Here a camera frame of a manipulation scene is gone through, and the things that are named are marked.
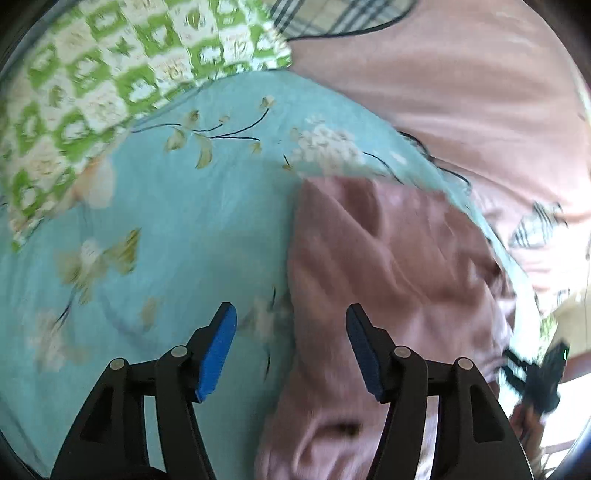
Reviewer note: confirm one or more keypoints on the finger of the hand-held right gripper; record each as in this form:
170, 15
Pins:
516, 369

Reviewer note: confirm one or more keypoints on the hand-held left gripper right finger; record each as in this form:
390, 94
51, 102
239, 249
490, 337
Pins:
364, 350

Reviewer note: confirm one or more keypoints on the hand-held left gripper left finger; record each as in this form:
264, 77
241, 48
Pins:
217, 350

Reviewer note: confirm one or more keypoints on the pink fuzzy garment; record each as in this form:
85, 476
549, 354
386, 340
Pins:
392, 258

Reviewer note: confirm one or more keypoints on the teal floral bedsheet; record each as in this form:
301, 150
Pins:
184, 207

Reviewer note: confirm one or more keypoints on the pink quilt with plaid hearts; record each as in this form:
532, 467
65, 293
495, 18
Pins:
438, 69

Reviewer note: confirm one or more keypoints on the green checkered pillow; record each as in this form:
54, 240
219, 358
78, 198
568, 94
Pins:
92, 69

